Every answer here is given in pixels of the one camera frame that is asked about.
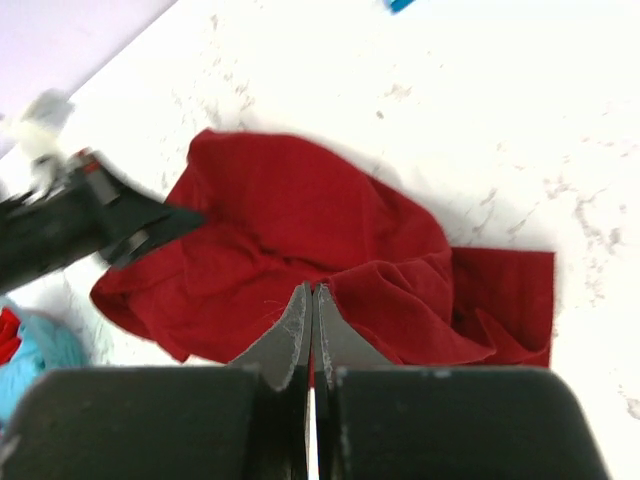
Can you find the folded blue t-shirt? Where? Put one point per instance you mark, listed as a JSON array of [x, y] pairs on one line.
[[396, 6]]

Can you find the red t-shirt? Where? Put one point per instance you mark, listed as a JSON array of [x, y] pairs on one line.
[[282, 211]]

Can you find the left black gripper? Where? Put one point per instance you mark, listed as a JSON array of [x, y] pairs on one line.
[[94, 210]]

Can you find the red shirt in basket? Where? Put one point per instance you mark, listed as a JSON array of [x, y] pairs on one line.
[[9, 335]]

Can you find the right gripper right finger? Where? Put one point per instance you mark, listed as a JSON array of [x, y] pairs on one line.
[[335, 344]]

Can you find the teal shirt in basket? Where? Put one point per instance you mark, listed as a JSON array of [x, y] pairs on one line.
[[45, 345]]

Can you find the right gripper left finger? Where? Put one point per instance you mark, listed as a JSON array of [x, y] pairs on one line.
[[278, 436]]

